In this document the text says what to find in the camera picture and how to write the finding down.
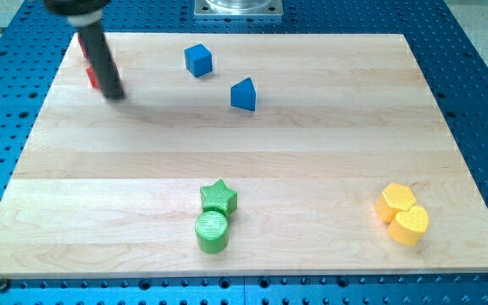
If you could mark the yellow heart block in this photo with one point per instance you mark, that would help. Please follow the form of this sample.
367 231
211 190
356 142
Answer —
408 227

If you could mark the blue triangular prism block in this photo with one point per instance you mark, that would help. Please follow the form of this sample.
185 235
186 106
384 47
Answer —
243 95

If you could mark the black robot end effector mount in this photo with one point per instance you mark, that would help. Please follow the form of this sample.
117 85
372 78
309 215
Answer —
79 13

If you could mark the wooden board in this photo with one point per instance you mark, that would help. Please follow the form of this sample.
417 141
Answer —
107 190

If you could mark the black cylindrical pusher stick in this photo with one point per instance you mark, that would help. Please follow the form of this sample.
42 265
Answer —
101 60

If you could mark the green cylinder block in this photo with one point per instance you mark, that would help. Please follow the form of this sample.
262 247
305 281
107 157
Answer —
212 232

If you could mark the green star block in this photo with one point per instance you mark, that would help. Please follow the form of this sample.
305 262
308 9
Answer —
218 197

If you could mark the red block lower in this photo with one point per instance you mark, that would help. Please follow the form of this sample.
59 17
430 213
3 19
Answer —
92 78

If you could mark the yellow hexagon block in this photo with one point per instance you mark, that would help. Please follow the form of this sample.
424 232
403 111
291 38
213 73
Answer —
393 199

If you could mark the blue cube block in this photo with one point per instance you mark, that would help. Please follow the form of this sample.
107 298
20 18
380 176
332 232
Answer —
199 60

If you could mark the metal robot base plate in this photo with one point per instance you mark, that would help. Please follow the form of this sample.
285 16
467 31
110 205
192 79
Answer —
238 8

